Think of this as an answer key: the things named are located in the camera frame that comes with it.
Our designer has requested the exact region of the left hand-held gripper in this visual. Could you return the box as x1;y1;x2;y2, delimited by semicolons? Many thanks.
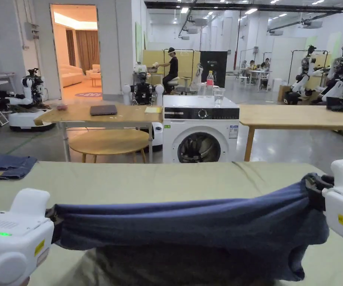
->
0;187;60;286

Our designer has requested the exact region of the dark blue shirt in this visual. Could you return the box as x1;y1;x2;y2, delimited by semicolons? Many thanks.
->
51;181;330;282

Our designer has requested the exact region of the folded blue denim garment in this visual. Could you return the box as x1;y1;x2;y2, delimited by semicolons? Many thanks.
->
0;155;38;182

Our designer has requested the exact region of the long wooden table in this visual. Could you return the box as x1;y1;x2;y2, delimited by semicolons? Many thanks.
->
239;96;343;162

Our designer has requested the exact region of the round wooden low table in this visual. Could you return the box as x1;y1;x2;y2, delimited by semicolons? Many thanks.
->
69;128;150;164

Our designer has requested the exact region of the rectangular wooden table with laptop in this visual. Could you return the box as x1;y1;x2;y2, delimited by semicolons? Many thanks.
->
34;104;164;163

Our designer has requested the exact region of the brown carton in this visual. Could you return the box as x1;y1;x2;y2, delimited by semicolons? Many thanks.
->
277;85;293;104

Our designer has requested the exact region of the bed with pale green sheet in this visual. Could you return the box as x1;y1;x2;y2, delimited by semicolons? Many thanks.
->
0;161;343;286

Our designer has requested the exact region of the white wheeled robot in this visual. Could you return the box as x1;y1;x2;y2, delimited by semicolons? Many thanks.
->
0;68;56;133

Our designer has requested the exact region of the white washing machine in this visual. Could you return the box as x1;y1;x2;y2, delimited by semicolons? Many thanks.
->
162;70;240;164

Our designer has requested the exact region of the group of people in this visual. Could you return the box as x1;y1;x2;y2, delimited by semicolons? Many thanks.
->
241;58;273;82

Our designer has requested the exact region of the cream sofa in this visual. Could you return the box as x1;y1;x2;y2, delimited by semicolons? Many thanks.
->
61;65;85;88

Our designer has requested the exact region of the cream armchair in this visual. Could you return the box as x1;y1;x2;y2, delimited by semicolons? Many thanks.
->
85;64;102;87

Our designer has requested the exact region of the black and white humanoid robot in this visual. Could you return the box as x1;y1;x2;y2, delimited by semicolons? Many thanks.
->
122;72;164;153

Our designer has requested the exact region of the black standing banner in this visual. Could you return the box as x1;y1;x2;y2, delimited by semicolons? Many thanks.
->
200;50;229;88

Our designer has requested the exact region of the small white robot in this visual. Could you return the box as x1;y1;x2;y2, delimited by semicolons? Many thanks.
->
190;63;205;92

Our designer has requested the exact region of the grey office stool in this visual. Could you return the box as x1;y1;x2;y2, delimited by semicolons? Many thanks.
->
178;76;191;96

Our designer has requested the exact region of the grey wall electrical box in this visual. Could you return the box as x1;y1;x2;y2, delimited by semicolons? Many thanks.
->
24;22;41;41

